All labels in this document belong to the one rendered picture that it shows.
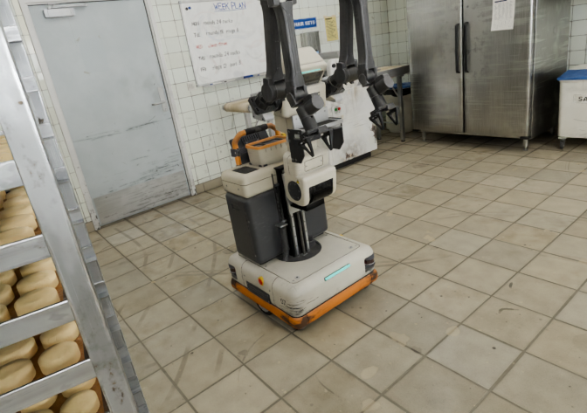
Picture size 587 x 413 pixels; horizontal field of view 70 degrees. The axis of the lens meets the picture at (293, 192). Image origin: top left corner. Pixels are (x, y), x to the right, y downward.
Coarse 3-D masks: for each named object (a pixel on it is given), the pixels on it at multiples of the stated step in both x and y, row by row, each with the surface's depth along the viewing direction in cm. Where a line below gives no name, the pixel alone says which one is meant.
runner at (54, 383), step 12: (84, 360) 55; (60, 372) 53; (72, 372) 54; (84, 372) 55; (24, 384) 52; (36, 384) 52; (48, 384) 53; (60, 384) 54; (72, 384) 54; (0, 396) 51; (12, 396) 51; (24, 396) 52; (36, 396) 53; (48, 396) 53; (0, 408) 51; (12, 408) 52; (24, 408) 52
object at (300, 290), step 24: (336, 240) 250; (240, 264) 244; (264, 264) 236; (288, 264) 232; (312, 264) 228; (336, 264) 225; (360, 264) 233; (240, 288) 250; (264, 288) 226; (288, 288) 210; (312, 288) 213; (336, 288) 224; (360, 288) 236; (288, 312) 213; (312, 312) 216
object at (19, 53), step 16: (0, 0) 75; (0, 16) 76; (16, 48) 78; (32, 96) 81; (48, 144) 84; (64, 192) 87; (80, 224) 90; (80, 240) 91; (96, 272) 94; (112, 304) 97; (128, 352) 103; (128, 368) 102; (144, 400) 106
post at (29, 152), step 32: (0, 32) 40; (0, 64) 41; (0, 96) 42; (32, 128) 44; (32, 160) 44; (32, 192) 45; (64, 224) 47; (64, 256) 48; (64, 288) 49; (96, 320) 51; (96, 352) 52; (128, 384) 57
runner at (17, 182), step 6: (0, 162) 45; (6, 162) 46; (12, 162) 46; (0, 168) 45; (6, 168) 46; (12, 168) 46; (0, 174) 46; (6, 174) 46; (12, 174) 46; (18, 174) 46; (0, 180) 46; (6, 180) 46; (12, 180) 46; (18, 180) 47; (0, 186) 46; (6, 186) 46; (12, 186) 46; (18, 186) 47
